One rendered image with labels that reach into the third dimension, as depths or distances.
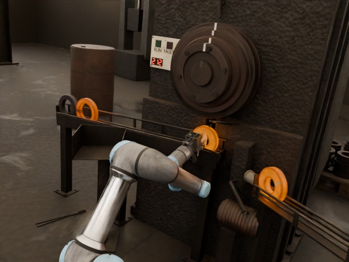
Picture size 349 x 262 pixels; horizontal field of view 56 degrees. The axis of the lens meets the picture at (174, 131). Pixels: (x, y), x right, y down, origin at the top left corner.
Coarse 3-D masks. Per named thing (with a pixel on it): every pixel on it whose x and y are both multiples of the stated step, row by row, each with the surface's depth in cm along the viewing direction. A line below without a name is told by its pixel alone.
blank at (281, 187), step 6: (264, 168) 147; (270, 168) 143; (276, 168) 142; (264, 174) 147; (270, 174) 143; (276, 174) 140; (282, 174) 140; (264, 180) 147; (270, 180) 148; (276, 180) 140; (282, 180) 138; (264, 186) 147; (270, 186) 148; (276, 186) 140; (282, 186) 137; (270, 192) 144; (276, 192) 140; (282, 192) 137; (264, 198) 148; (282, 198) 139
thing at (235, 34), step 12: (204, 24) 160; (240, 36) 151; (252, 48) 156; (252, 60) 151; (252, 72) 152; (252, 84) 153; (180, 96) 177; (240, 96) 158; (192, 108) 174; (228, 108) 163
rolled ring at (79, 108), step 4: (80, 100) 224; (84, 100) 222; (88, 100) 220; (92, 100) 222; (76, 104) 227; (80, 104) 225; (88, 104) 220; (92, 104) 219; (76, 108) 228; (80, 108) 228; (92, 108) 219; (96, 108) 220; (76, 112) 229; (80, 112) 228; (92, 112) 220; (96, 112) 220; (80, 116) 228; (84, 116) 230; (92, 116) 221; (96, 116) 221; (96, 120) 223
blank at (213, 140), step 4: (196, 128) 179; (200, 128) 178; (204, 128) 177; (208, 128) 175; (212, 128) 177; (196, 132) 180; (200, 132) 178; (208, 132) 176; (212, 132) 174; (208, 136) 176; (212, 136) 175; (216, 136) 175; (212, 140) 175; (216, 140) 174; (208, 144) 177; (212, 144) 176; (216, 144) 175; (208, 148) 178; (212, 148) 176; (216, 148) 178
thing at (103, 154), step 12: (84, 132) 192; (96, 132) 193; (108, 132) 193; (120, 132) 193; (72, 144) 173; (84, 144) 195; (96, 144) 195; (108, 144) 195; (72, 156) 176; (84, 156) 180; (96, 156) 180; (108, 156) 180; (108, 168) 186; (108, 180) 190; (108, 240) 206; (108, 252) 196
